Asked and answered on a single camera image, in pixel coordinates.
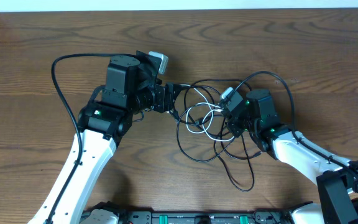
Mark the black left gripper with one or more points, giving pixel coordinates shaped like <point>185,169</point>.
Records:
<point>164,99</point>

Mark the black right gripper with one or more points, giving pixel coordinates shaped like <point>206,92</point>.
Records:
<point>231,123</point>

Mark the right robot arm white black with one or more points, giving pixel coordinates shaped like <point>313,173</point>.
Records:
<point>336,177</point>

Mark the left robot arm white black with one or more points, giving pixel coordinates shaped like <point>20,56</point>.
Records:
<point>132,87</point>

